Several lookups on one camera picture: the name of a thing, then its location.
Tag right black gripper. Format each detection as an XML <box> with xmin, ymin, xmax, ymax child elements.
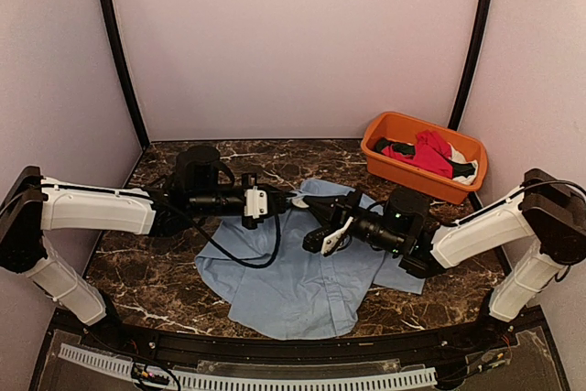
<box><xmin>301</xmin><ymin>188</ymin><xmax>405</xmax><ymax>255</ymax></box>

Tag round white brooch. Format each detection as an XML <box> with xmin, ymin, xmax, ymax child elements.
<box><xmin>290</xmin><ymin>196</ymin><xmax>309</xmax><ymax>209</ymax></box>

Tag light blue button shirt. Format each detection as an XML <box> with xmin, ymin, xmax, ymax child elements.
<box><xmin>195</xmin><ymin>208</ymin><xmax>424</xmax><ymax>340</ymax></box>

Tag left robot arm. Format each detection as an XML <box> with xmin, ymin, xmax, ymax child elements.
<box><xmin>1</xmin><ymin>146</ymin><xmax>294</xmax><ymax>351</ymax></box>

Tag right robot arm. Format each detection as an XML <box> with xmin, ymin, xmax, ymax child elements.
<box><xmin>293</xmin><ymin>168</ymin><xmax>585</xmax><ymax>349</ymax></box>

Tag red and white clothes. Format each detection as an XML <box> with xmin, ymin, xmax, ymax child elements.
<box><xmin>374</xmin><ymin>130</ymin><xmax>479</xmax><ymax>185</ymax></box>

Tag orange plastic basin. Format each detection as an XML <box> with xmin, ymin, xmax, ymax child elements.
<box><xmin>361</xmin><ymin>112</ymin><xmax>488</xmax><ymax>204</ymax></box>

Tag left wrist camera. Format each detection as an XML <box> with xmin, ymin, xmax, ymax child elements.
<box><xmin>244</xmin><ymin>185</ymin><xmax>288</xmax><ymax>220</ymax></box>

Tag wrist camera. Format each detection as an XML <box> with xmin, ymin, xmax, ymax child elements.
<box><xmin>244</xmin><ymin>185</ymin><xmax>288</xmax><ymax>220</ymax></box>
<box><xmin>320</xmin><ymin>216</ymin><xmax>354</xmax><ymax>256</ymax></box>

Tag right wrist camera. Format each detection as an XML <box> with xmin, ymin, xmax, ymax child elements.
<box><xmin>320</xmin><ymin>216</ymin><xmax>354</xmax><ymax>256</ymax></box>

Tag black front rail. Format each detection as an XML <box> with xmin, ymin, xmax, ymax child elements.
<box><xmin>32</xmin><ymin>307</ymin><xmax>563</xmax><ymax>390</ymax></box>

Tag white slotted cable duct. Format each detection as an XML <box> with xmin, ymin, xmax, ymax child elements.
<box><xmin>58</xmin><ymin>343</ymin><xmax>438</xmax><ymax>390</ymax></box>

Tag left black frame post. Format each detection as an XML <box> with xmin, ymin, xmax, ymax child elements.
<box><xmin>99</xmin><ymin>0</ymin><xmax>150</xmax><ymax>150</ymax></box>

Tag black frame post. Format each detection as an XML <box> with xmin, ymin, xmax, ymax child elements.
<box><xmin>99</xmin><ymin>0</ymin><xmax>150</xmax><ymax>150</ymax></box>
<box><xmin>448</xmin><ymin>0</ymin><xmax>492</xmax><ymax>131</ymax></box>

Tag right black frame post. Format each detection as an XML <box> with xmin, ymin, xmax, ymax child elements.
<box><xmin>448</xmin><ymin>0</ymin><xmax>492</xmax><ymax>131</ymax></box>

